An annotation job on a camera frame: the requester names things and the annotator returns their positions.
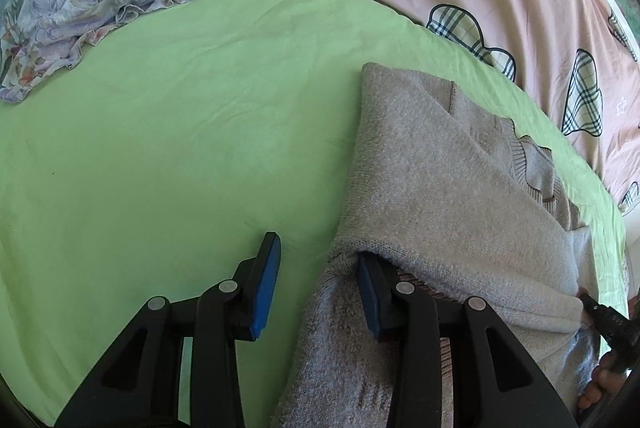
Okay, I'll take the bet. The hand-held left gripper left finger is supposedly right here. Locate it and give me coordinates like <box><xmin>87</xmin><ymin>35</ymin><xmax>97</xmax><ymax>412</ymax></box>
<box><xmin>52</xmin><ymin>232</ymin><xmax>282</xmax><ymax>428</ymax></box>

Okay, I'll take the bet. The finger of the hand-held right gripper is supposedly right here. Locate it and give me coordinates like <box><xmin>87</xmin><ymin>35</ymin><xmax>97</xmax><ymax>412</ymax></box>
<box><xmin>579</xmin><ymin>291</ymin><xmax>640</xmax><ymax>362</ymax></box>

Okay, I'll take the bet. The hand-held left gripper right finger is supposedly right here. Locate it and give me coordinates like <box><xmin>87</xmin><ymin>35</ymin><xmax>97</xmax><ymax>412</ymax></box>
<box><xmin>356</xmin><ymin>253</ymin><xmax>581</xmax><ymax>428</ymax></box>

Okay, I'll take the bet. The grey knit sweater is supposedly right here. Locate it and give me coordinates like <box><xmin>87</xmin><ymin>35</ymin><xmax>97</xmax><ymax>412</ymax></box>
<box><xmin>270</xmin><ymin>62</ymin><xmax>603</xmax><ymax>428</ymax></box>

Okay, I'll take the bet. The person's right hand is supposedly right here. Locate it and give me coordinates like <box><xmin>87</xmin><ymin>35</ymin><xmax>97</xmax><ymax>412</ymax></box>
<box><xmin>576</xmin><ymin>367</ymin><xmax>625</xmax><ymax>412</ymax></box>

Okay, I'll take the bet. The light green bed sheet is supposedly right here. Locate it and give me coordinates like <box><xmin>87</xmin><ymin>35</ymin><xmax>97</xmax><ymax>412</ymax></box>
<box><xmin>0</xmin><ymin>0</ymin><xmax>631</xmax><ymax>428</ymax></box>

